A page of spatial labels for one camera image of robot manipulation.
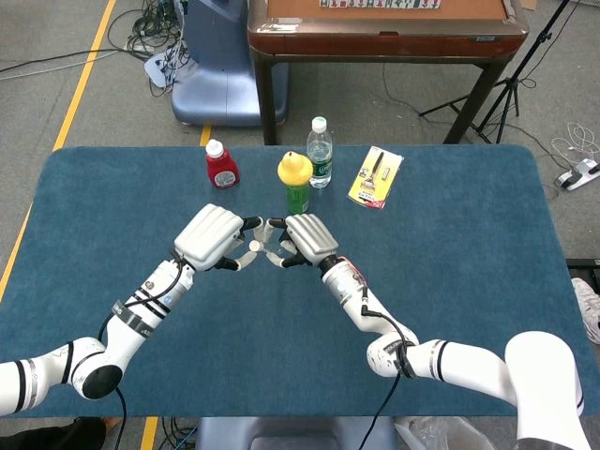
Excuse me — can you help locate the blue table cloth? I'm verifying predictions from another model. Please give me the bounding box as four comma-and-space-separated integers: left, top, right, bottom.
0, 144, 595, 419

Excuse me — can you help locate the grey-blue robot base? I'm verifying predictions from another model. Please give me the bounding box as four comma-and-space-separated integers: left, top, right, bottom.
194, 415, 399, 450

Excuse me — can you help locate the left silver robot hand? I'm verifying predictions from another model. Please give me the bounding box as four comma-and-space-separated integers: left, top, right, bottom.
173, 203, 263, 272

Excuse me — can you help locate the yellow razor blister pack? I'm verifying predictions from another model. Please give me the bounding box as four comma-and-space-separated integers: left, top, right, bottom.
347, 145, 405, 211

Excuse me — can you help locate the clear plastic bag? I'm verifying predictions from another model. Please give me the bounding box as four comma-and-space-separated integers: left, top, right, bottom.
393, 415, 519, 450

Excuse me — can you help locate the face-up mahjong tile row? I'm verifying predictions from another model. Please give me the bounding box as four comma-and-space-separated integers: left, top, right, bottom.
320, 0, 442, 9

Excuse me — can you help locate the clear plastic water bottle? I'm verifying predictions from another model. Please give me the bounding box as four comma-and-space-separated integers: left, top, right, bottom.
306, 116, 335, 189

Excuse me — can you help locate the black tripod stand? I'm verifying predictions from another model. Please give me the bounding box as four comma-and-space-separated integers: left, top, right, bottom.
418, 0, 582, 145

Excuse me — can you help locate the black box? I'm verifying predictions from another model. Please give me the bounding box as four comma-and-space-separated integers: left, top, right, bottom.
564, 256, 600, 282

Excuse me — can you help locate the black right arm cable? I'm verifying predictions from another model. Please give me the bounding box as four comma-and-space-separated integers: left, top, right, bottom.
361, 302, 409, 450

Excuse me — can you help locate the yellow pear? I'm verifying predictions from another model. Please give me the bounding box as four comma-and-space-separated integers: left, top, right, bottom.
277, 151, 314, 188

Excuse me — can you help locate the red ketchup bottle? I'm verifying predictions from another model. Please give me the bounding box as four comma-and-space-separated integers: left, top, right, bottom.
204, 139, 241, 190

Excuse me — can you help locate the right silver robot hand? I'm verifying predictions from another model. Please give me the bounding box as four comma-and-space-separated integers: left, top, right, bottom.
264, 213, 339, 269

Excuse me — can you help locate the white power strip with cables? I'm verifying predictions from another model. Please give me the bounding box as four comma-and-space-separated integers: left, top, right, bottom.
142, 49, 187, 90

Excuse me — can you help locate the blue-grey machine pedestal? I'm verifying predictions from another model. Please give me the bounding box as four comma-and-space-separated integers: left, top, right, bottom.
171, 0, 290, 128

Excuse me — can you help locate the brown mahjong table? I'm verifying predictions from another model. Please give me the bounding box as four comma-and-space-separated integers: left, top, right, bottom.
247, 0, 531, 146

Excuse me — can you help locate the black bag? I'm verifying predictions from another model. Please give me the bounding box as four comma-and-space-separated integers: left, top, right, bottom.
0, 416, 108, 450

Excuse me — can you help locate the green drink can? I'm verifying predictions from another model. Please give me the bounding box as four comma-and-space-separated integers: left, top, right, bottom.
285, 180, 311, 216

